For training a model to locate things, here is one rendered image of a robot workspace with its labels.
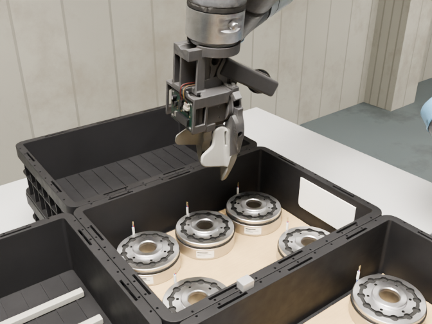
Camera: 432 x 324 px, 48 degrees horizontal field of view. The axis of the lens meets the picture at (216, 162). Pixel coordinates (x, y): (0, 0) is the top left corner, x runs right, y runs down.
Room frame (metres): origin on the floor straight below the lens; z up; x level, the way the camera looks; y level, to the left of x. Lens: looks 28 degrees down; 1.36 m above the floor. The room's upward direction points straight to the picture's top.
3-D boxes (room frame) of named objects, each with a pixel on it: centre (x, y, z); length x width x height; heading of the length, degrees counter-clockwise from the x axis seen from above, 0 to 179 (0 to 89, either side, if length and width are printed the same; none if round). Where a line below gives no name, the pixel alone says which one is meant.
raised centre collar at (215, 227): (0.70, 0.02, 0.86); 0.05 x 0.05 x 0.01
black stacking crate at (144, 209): (0.64, -0.02, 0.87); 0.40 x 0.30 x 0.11; 126
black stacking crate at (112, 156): (0.89, 0.16, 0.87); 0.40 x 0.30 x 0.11; 126
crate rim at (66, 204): (0.89, 0.16, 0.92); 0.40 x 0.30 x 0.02; 126
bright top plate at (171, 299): (0.52, 0.03, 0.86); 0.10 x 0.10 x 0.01
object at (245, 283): (0.47, -0.04, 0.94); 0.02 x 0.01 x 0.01; 126
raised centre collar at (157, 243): (0.63, 0.11, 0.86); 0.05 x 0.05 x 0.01
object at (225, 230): (0.70, 0.02, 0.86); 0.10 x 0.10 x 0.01
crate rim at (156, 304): (0.64, -0.02, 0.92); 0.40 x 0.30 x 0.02; 126
